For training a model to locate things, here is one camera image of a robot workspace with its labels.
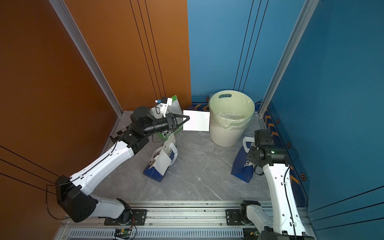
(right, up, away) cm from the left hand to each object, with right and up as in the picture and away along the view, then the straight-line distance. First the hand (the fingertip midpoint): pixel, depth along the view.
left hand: (189, 117), depth 63 cm
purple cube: (-2, +11, +56) cm, 57 cm away
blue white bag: (-21, -27, +14) cm, 37 cm away
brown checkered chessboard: (-56, -5, +50) cm, 75 cm away
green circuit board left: (-33, -56, +9) cm, 65 cm away
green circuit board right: (+29, -54, +7) cm, 62 cm away
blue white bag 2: (+28, -27, +17) cm, 43 cm away
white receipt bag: (-13, -21, +8) cm, 26 cm away
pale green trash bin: (+26, +6, +38) cm, 46 cm away
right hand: (+32, -19, +10) cm, 38 cm away
